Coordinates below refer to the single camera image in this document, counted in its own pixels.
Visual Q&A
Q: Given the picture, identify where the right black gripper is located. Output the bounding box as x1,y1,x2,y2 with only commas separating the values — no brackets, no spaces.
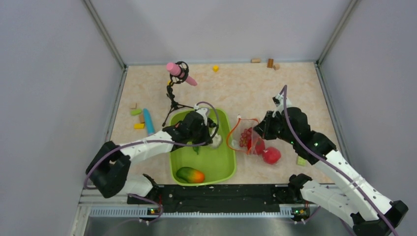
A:
253,110,297,145

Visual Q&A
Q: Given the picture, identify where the green chili pepper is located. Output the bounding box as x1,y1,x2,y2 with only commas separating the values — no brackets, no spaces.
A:
192,146,200,155

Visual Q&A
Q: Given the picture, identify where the white garlic bulb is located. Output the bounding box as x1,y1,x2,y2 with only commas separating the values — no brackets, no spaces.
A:
209,134,223,149

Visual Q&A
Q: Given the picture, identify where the red tomato with stem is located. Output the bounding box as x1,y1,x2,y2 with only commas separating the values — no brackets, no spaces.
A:
262,147,281,165

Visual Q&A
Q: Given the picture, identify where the red grape bunch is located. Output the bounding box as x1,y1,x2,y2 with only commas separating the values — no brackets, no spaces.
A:
239,127,252,148

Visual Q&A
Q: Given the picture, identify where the clear zip top bag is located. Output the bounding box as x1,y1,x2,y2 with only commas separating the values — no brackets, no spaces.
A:
226,115,296,167

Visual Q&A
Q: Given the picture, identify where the green plastic tray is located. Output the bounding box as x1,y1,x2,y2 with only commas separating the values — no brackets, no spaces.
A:
170,109,237,186

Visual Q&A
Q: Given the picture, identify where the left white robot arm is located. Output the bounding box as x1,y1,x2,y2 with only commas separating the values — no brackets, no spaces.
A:
86,108,218,203

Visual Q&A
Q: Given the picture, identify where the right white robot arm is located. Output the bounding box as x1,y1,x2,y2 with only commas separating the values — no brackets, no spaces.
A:
254,94,408,236

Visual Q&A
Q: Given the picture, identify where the light green lego brick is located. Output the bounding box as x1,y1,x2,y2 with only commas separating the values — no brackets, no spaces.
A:
296,156,307,167

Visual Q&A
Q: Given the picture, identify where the green orange mango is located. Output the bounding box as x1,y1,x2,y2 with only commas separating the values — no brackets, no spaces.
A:
176,167,205,183

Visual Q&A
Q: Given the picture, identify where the tan wooden block left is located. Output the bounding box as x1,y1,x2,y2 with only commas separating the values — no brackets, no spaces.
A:
138,114,145,123

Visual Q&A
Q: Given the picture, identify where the yellow rectangular block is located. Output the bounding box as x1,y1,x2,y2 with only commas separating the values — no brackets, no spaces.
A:
133,123,145,129

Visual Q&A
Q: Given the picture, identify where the green cylinder block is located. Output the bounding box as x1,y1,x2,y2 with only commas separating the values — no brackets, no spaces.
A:
130,109,142,116

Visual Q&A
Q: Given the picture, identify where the pink toy microphone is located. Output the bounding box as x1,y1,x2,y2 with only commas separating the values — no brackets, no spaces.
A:
166,61,198,86

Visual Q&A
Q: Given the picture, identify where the brown wooden block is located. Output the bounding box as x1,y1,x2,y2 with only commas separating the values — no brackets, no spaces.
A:
267,59,274,68

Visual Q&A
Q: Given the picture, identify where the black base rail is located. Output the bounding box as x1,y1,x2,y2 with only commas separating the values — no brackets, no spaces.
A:
148,184,305,214

